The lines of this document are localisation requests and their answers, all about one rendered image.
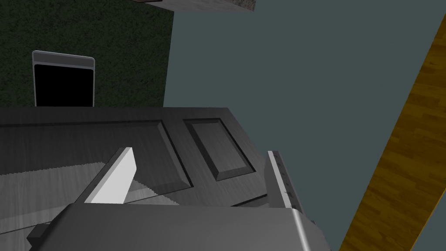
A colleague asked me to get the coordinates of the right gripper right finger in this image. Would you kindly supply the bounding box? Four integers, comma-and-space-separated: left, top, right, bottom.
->
264, 150, 304, 214

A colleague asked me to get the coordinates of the dark grey panelled door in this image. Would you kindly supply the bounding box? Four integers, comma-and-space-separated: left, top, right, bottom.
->
0, 107, 270, 251

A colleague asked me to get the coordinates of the black screen with grey frame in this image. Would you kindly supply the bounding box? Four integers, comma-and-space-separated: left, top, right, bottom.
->
31, 50, 96, 108

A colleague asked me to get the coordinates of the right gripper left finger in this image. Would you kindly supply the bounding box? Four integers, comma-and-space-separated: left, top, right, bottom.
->
84, 146, 137, 204

